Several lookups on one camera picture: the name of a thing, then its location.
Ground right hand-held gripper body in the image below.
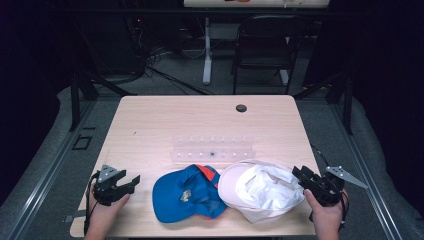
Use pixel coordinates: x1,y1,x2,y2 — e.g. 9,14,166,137
306,165,369,207

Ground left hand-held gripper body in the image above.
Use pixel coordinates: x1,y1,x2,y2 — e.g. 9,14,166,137
92,164,131,206

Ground white cap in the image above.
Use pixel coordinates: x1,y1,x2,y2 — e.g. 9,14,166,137
217,159,306,224

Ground blue and orange cap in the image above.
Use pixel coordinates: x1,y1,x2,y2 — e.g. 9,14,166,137
152,163,228,224

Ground person's left hand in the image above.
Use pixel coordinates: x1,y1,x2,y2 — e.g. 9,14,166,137
88,185,131,232

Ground person's right hand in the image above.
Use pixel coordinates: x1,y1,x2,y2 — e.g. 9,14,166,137
303,188,350,232

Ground black tape square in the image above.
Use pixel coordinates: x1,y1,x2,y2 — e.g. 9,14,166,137
71,134,93,151

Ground clear acrylic rack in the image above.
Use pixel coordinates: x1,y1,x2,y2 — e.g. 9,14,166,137
171,134,256,165

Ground black folding chair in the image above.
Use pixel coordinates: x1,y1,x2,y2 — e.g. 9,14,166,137
231,14,310,96

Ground dark equipment with red light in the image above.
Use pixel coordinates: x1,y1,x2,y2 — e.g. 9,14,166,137
124,15,149,76

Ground white desk leg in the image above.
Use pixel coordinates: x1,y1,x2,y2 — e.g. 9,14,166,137
202,17,214,86

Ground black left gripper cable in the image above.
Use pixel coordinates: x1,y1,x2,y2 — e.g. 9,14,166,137
83,171,101,236

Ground aluminium rail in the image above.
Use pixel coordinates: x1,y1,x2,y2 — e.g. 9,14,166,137
328,102,405,240
5,99,98,240

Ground black metal frame stand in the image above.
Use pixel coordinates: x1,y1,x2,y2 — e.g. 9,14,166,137
68,64,138,133
293,70,355,136

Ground black floor cables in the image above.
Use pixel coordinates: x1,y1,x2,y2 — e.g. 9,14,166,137
144,46,214,97

